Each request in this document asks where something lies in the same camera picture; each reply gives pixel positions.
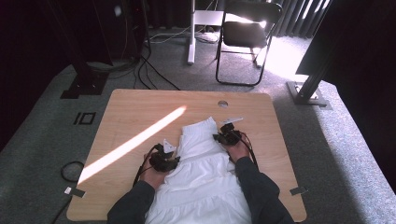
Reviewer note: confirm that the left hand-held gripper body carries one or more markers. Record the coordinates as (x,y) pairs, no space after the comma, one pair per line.
(160,161)

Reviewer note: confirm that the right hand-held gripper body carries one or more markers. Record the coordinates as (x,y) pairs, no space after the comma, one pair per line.
(229,137)

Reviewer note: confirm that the white skirt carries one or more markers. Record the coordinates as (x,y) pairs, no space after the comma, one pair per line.
(199,183)

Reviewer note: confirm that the person's left hand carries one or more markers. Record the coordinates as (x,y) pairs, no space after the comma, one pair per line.
(154,178)

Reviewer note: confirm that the person's right hand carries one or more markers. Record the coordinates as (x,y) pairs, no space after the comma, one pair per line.
(239,152)

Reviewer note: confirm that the black stand with grey base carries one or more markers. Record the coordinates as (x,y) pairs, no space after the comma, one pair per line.
(306,95)

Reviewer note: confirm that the grey tape strip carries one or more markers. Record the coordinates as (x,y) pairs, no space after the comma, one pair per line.
(299,190)
(77,192)

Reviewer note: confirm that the white desk leg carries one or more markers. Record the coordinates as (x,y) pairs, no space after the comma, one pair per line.
(191,37)

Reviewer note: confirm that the black folding chair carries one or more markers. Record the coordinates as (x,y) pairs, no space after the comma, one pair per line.
(244,34)

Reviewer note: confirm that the black metal stand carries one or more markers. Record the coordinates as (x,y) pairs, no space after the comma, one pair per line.
(84,81)

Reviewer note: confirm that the black monitor panel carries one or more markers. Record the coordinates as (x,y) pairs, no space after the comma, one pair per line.
(323,46)

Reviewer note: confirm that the dark curtain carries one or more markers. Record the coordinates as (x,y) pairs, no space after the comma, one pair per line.
(295,18)

